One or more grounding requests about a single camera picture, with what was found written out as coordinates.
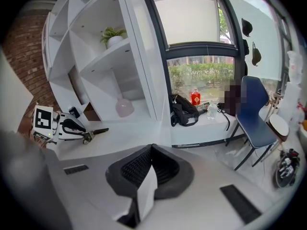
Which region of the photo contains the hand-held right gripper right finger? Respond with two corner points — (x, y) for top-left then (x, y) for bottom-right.
(151, 144), (195, 200)

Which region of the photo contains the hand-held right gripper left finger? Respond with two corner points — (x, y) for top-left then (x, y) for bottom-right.
(106, 144), (154, 197)

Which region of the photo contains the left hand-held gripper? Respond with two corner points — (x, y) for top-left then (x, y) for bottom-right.
(30, 105), (92, 145)

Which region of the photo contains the white desk with hutch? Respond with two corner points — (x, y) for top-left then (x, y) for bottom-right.
(42, 0), (173, 162)

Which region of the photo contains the clear plastic bottle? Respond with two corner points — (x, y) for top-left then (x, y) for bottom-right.
(206, 102), (218, 120)

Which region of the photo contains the green label plastic bottle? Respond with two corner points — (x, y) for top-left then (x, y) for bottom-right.
(195, 101), (212, 112)

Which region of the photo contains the red bottle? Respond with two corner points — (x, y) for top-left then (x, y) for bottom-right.
(190, 88), (201, 106)

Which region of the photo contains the blue chair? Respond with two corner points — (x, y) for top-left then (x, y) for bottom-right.
(225, 75), (279, 172)

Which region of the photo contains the small potted plant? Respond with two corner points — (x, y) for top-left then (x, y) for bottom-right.
(100, 26), (127, 49)

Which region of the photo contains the black white helmet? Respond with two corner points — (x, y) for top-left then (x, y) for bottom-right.
(273, 149), (301, 189)

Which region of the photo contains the white round stool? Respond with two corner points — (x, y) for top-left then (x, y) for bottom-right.
(265, 114), (290, 143)

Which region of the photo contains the black hanging bag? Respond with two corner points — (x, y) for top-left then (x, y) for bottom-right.
(242, 39), (250, 57)

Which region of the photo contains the frosted window panel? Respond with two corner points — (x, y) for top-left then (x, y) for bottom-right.
(153, 0), (222, 46)

